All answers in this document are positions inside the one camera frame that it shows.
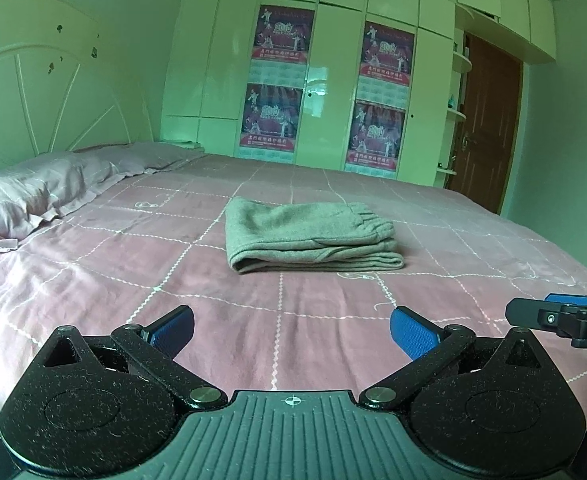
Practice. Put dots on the pink checked bed sheet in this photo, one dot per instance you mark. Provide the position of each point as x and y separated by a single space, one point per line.
283 305

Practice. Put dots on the purple calendar poster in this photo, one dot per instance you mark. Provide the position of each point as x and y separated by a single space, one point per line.
284 34
376 132
387 50
272 117

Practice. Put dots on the grey pants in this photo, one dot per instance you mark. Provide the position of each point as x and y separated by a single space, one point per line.
303 230

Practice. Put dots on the folded pale cloth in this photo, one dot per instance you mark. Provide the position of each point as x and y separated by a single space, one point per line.
183 144

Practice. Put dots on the cream overhead cabinet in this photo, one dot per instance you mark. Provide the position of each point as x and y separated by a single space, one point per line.
513 5

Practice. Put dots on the cream corner shelf unit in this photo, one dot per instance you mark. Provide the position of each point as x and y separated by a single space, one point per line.
456 115

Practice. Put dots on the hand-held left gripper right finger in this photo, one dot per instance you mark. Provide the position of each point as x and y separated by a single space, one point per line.
413 332

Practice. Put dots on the cream wardrobe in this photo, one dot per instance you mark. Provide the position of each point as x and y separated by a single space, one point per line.
333 60

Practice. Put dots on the cream bed headboard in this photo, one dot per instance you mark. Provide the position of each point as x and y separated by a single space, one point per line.
48 85

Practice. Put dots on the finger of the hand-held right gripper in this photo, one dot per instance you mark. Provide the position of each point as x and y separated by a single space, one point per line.
571 299
528 312

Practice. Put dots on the brown wooden door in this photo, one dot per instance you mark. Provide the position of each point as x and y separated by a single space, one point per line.
486 125

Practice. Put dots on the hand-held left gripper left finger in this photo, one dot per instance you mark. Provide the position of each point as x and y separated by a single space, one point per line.
173 332

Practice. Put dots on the pink pillow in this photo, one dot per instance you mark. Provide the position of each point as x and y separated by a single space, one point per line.
28 195
143 157

